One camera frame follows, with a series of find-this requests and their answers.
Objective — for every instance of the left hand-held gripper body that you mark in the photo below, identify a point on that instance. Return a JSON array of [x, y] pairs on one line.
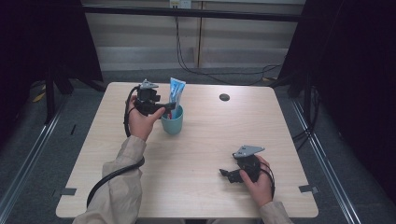
[[146, 99]]

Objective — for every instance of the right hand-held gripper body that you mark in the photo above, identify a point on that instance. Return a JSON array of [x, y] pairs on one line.
[[249, 161]]

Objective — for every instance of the blue white toothpaste tube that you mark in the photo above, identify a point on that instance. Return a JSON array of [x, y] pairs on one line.
[[176, 90]]

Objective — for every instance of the teal cup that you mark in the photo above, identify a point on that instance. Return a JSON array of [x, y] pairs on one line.
[[172, 124]]

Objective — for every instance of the person's left hand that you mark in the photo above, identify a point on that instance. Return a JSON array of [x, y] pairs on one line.
[[141, 123]]

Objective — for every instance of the person's right hand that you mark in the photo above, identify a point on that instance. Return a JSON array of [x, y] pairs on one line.
[[260, 188]]

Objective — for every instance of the dark round table grommet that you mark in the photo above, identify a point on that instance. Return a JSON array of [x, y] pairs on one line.
[[224, 97]]

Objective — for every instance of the grey tape strip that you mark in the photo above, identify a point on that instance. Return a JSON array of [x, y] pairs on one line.
[[308, 188], [69, 191]]

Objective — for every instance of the black metal stand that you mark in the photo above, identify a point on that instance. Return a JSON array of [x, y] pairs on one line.
[[49, 96]]

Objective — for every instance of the black horizontal bar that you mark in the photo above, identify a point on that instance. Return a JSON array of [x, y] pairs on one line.
[[193, 13]]

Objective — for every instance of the dark curtain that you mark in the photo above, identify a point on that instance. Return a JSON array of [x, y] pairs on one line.
[[355, 77], [37, 43]]

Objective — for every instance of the metal floor rail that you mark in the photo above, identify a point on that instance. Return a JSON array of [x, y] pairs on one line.
[[31, 155], [327, 168]]

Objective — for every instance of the white wall socket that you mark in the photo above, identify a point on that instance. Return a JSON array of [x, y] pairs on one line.
[[180, 3]]

